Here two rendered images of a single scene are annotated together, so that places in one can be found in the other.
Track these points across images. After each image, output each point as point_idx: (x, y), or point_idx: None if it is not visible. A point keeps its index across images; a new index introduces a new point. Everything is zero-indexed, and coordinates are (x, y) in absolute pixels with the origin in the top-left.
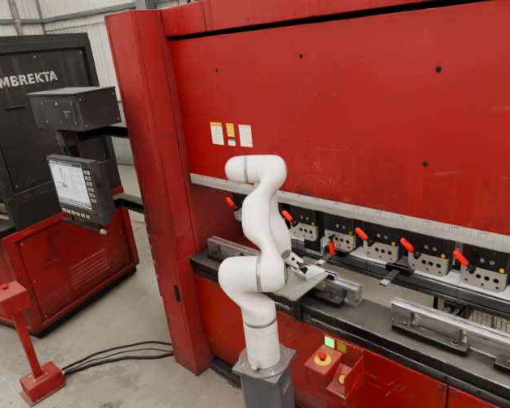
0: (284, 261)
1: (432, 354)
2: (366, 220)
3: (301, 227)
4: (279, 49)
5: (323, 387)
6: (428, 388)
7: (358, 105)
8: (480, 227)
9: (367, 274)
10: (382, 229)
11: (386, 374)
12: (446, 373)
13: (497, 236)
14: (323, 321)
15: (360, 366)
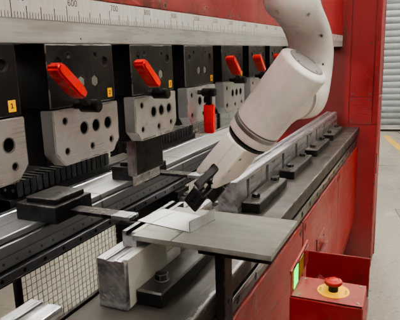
0: (250, 159)
1: (293, 196)
2: (222, 43)
3: (154, 103)
4: None
5: (365, 315)
6: (297, 246)
7: None
8: (274, 21)
9: (104, 228)
10: (234, 53)
11: (282, 279)
12: (300, 209)
13: (279, 30)
14: (240, 285)
15: (314, 265)
